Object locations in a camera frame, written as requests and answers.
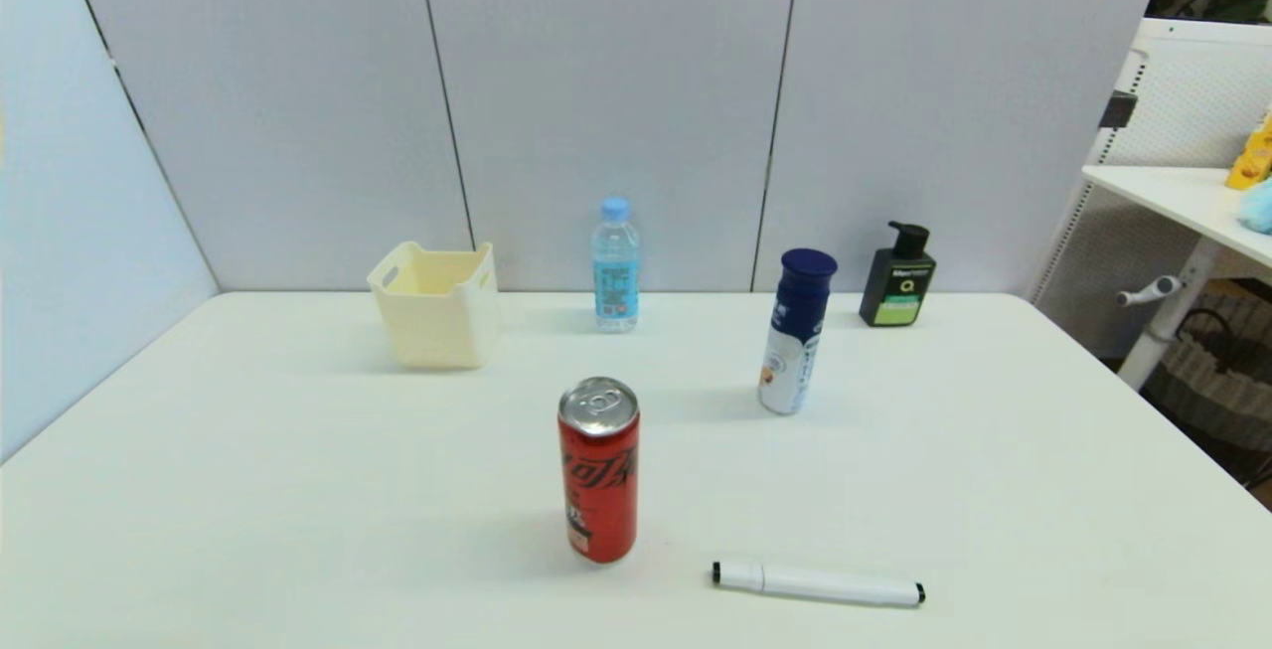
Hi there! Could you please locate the clear water bottle blue cap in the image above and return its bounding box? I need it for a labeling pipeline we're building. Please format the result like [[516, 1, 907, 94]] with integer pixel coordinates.
[[591, 197, 641, 334]]

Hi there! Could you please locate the red soda can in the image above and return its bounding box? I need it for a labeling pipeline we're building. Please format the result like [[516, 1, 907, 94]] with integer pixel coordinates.
[[556, 377, 641, 565]]

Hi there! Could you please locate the navy and white bottle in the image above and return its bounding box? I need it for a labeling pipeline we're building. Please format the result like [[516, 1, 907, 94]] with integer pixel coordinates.
[[757, 248, 839, 416]]

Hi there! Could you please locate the cream plastic basket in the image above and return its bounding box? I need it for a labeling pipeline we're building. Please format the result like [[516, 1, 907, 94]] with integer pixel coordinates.
[[367, 241, 500, 371]]

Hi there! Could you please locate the black pump bottle green label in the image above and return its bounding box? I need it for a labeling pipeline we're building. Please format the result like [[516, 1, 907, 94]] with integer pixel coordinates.
[[859, 221, 938, 328]]

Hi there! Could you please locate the white marker pen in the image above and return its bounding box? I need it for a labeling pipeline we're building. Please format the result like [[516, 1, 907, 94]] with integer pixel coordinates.
[[712, 562, 927, 609]]

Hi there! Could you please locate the white side table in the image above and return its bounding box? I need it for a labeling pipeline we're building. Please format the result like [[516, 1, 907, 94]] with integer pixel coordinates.
[[1081, 164, 1272, 393]]

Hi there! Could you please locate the woven wicker basket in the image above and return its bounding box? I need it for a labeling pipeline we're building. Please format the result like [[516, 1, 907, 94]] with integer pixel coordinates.
[[1141, 281, 1272, 453]]

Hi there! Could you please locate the white pegboard panel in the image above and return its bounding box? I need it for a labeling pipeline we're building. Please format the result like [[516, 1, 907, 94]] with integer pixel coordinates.
[[1029, 18, 1272, 304]]

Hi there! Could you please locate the light blue plush toy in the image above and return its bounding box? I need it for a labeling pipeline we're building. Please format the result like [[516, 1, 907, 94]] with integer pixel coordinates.
[[1237, 179, 1272, 236]]

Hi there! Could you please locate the yellow toy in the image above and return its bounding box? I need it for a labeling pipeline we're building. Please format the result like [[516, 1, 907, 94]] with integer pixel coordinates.
[[1225, 112, 1272, 192]]

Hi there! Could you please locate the white table crank handle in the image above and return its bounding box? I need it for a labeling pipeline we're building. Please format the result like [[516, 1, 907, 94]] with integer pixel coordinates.
[[1115, 274, 1185, 309]]

